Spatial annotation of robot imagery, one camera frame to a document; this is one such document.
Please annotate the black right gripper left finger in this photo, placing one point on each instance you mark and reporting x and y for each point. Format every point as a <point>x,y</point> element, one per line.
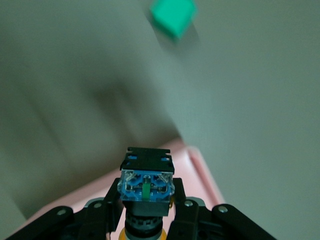
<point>95,220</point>

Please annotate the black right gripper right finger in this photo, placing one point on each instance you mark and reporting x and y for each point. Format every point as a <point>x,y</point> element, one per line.
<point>200,222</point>

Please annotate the orange-capped black push button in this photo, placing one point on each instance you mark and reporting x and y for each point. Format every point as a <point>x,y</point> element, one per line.
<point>146,185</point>

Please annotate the pink plastic bin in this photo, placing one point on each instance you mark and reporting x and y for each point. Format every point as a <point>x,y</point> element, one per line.
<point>195,180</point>

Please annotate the brown table cover sheet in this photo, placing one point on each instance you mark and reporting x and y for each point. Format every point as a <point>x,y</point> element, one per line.
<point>250,100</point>

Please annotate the green foam cube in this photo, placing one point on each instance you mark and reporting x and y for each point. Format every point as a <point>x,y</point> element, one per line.
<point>172,12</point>

